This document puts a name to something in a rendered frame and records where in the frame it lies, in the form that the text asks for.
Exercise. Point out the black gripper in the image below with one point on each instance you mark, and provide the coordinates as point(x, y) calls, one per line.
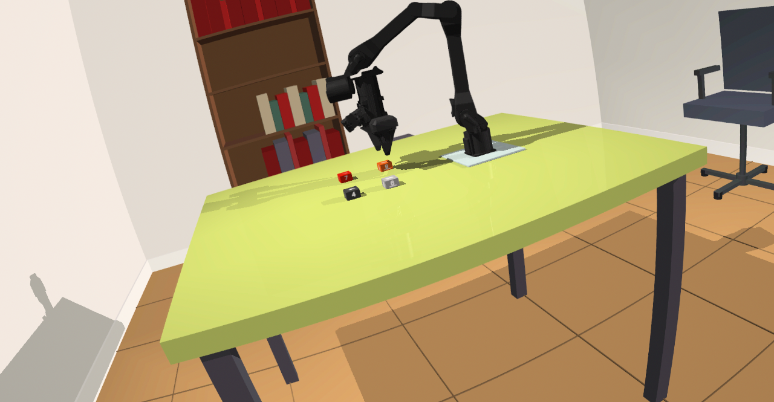
point(381, 126)

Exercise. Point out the red block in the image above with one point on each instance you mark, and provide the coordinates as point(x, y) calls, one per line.
point(344, 177)

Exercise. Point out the orange digit block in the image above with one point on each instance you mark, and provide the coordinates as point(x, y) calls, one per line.
point(384, 165)

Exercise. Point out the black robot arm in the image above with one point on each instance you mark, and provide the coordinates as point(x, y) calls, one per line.
point(477, 138)

